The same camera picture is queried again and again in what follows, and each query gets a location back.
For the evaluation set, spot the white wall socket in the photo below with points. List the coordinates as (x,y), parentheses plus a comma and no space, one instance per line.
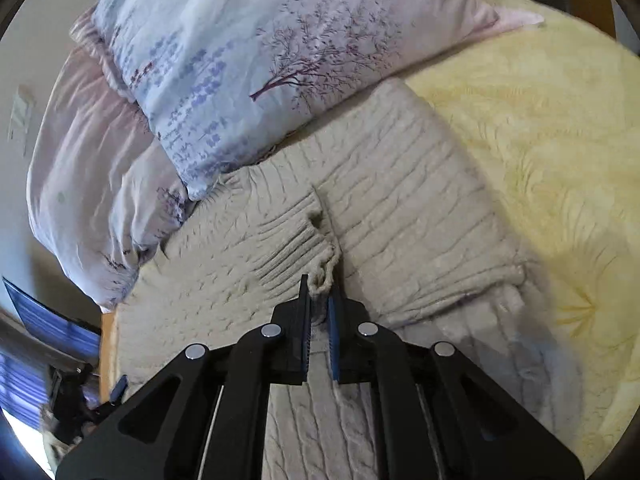
(23,105)

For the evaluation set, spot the window with blue light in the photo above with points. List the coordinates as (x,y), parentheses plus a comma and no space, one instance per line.
(31,344)

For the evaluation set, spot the blue floral right pillow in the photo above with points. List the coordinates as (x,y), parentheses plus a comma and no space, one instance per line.
(221,81)

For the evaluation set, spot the beige cable-knit sweater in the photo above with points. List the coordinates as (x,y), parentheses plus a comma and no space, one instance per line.
(378,195)

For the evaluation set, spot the yellow patterned bed sheet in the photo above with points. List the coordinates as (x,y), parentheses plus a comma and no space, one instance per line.
(551,114)

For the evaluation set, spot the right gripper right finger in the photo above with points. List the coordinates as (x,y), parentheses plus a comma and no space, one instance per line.
(436,414)

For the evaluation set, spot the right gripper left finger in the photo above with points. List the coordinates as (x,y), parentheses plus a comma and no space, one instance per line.
(203,415)

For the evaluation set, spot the pink floral left pillow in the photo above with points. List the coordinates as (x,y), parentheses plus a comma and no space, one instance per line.
(102,195)

